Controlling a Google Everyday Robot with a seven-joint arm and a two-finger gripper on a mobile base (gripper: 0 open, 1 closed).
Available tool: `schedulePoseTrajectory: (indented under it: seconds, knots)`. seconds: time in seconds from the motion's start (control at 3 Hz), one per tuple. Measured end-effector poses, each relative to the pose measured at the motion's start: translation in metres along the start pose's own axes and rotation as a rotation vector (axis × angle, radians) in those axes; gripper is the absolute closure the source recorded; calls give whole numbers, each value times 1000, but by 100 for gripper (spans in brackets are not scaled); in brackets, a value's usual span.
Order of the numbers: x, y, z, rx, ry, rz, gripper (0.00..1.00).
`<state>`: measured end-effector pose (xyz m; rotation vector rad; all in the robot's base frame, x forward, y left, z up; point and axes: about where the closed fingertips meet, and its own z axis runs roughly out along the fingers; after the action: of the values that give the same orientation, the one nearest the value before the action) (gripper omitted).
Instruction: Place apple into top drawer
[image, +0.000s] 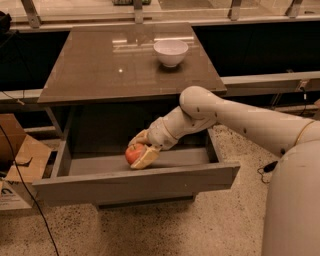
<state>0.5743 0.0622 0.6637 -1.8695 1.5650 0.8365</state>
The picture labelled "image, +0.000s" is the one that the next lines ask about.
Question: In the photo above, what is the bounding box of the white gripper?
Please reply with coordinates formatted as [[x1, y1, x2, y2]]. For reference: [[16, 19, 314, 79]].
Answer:
[[128, 117, 178, 169]]

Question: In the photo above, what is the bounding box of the red apple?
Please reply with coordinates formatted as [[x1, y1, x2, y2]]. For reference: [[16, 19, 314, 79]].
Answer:
[[125, 143, 144, 165]]

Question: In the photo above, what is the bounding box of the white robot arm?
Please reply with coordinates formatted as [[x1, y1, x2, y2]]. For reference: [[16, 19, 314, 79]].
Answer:
[[129, 86, 320, 256]]

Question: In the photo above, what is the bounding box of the open grey top drawer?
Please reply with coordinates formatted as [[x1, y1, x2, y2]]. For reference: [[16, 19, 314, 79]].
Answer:
[[32, 101, 241, 207]]

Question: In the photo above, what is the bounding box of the grey cabinet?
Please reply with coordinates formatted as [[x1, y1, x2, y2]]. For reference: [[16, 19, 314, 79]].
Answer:
[[37, 22, 228, 210]]

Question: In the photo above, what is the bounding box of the white ceramic bowl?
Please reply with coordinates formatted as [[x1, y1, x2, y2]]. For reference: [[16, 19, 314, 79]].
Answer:
[[153, 39, 189, 67]]

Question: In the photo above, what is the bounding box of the brown cardboard box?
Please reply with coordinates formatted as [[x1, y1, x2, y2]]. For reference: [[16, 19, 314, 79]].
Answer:
[[0, 114, 52, 211]]

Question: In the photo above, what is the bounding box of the metal window railing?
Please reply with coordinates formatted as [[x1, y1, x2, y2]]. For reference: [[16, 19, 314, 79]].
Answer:
[[1, 0, 320, 105]]

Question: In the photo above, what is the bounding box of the black object top left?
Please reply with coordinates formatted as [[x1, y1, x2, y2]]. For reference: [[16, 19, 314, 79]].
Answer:
[[0, 11, 12, 34]]

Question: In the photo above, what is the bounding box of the black cable with adapter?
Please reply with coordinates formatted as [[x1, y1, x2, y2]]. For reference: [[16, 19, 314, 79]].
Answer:
[[256, 87, 309, 185]]

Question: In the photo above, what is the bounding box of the black cable on left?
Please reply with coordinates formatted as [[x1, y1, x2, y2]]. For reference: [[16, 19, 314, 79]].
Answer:
[[0, 123, 61, 256]]

